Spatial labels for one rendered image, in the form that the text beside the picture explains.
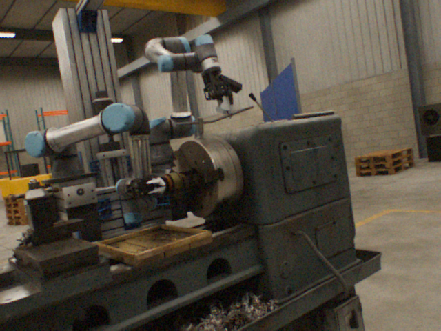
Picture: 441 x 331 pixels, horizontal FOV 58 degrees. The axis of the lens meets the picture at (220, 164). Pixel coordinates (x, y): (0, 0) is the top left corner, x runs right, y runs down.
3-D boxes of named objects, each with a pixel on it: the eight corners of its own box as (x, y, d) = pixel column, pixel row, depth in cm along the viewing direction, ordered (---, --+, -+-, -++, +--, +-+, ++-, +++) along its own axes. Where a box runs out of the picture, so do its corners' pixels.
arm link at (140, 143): (131, 106, 188) (140, 209, 191) (119, 105, 177) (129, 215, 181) (154, 104, 184) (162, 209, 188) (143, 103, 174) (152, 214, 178)
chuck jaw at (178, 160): (194, 175, 165) (182, 152, 170) (198, 167, 162) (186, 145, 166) (171, 180, 158) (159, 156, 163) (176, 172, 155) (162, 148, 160)
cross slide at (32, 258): (58, 244, 150) (56, 232, 150) (101, 260, 116) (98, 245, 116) (9, 257, 140) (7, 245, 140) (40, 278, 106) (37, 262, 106)
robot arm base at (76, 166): (49, 178, 198) (46, 158, 197) (81, 173, 205) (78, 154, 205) (55, 178, 185) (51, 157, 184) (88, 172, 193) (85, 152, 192)
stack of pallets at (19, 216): (54, 214, 1093) (49, 187, 1089) (71, 214, 1039) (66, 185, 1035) (6, 225, 996) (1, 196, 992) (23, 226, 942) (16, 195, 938)
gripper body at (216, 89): (206, 102, 165) (198, 75, 167) (222, 101, 170) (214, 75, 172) (216, 94, 159) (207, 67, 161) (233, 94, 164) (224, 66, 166)
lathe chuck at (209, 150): (191, 203, 181) (188, 134, 175) (238, 221, 157) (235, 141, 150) (175, 208, 176) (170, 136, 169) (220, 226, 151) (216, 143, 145)
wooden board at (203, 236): (163, 233, 171) (162, 223, 171) (213, 241, 142) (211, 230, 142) (95, 253, 153) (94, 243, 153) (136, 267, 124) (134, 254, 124)
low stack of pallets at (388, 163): (380, 167, 981) (377, 150, 979) (416, 165, 918) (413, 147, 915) (354, 176, 897) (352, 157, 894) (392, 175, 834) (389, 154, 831)
